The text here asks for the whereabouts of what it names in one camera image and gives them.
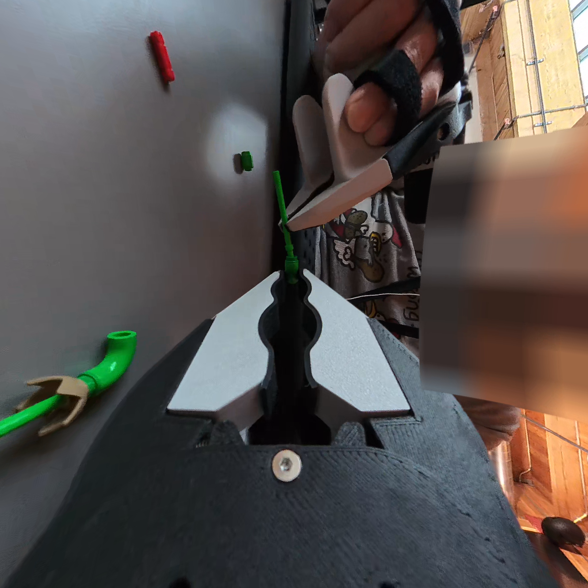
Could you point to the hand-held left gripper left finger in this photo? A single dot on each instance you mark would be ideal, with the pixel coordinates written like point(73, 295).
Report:
point(220, 367)

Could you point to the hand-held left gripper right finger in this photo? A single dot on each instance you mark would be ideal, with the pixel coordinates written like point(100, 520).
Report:
point(358, 367)

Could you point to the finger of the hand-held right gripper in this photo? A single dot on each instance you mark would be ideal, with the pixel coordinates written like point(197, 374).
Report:
point(344, 197)

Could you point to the green lego stick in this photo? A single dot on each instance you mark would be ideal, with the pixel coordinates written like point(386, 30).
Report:
point(27, 415)
point(281, 206)

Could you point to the green lego elbow piece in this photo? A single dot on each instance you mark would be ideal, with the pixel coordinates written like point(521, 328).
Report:
point(291, 268)
point(115, 363)

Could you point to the red lego pin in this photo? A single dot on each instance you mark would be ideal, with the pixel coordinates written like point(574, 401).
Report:
point(161, 57)

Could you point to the small green round lego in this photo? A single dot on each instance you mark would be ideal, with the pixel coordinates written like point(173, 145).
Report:
point(247, 161)

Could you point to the tan lego flower piece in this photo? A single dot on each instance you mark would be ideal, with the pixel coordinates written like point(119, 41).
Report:
point(69, 390)

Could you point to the person's right hand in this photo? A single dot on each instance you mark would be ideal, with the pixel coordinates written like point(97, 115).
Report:
point(367, 27)

